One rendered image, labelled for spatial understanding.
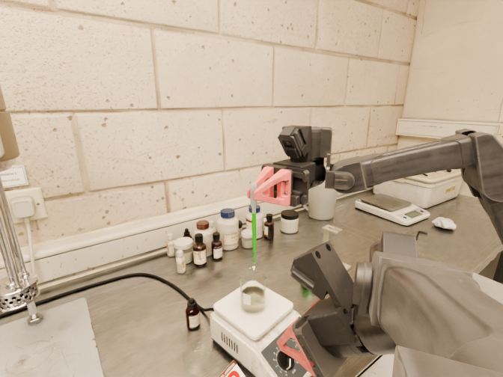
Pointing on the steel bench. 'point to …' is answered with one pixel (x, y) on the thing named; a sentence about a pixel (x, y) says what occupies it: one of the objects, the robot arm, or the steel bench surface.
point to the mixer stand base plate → (52, 345)
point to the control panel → (270, 353)
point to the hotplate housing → (245, 357)
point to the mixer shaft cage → (12, 294)
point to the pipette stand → (328, 235)
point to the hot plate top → (253, 322)
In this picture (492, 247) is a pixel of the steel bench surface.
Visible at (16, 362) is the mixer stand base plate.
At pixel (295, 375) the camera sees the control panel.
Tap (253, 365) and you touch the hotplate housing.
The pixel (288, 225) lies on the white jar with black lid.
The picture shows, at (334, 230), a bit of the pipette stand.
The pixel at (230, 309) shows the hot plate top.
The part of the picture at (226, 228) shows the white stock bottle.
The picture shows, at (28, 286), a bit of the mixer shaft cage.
